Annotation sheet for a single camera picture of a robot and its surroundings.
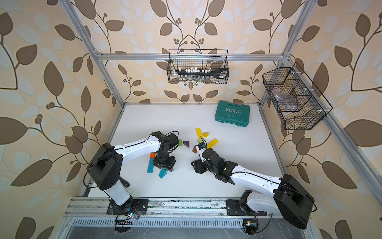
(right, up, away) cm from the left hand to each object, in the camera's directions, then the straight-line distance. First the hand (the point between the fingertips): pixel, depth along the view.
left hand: (168, 169), depth 83 cm
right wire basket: (+67, +36, -9) cm, 77 cm away
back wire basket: (+21, +64, +16) cm, 69 cm away
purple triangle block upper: (+10, +12, +12) cm, 20 cm away
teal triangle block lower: (-4, -3, +2) cm, 5 cm away
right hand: (+16, +4, +1) cm, 17 cm away
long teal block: (-11, 0, +6) cm, 13 cm away
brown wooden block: (+15, +8, +11) cm, 20 cm away
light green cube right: (+19, +14, +15) cm, 28 cm away
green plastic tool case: (+43, +32, +26) cm, 60 cm away
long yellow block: (+18, +18, +22) cm, 34 cm away
